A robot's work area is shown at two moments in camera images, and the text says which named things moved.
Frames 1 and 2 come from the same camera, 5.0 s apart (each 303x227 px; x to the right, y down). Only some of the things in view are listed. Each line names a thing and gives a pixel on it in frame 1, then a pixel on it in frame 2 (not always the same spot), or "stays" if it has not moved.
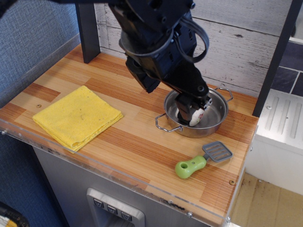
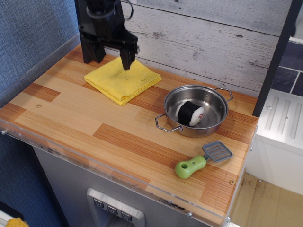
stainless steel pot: x=212 y=119 stays
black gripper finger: x=184 y=110 to x=92 y=50
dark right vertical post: x=276 y=61 stays
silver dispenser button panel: x=109 y=212 stays
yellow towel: x=78 y=117 to x=112 y=82
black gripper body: x=166 y=58 to x=105 y=27
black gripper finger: x=202 y=103 to x=128 y=56
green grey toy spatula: x=216 y=151 stays
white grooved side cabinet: x=276 y=155 stays
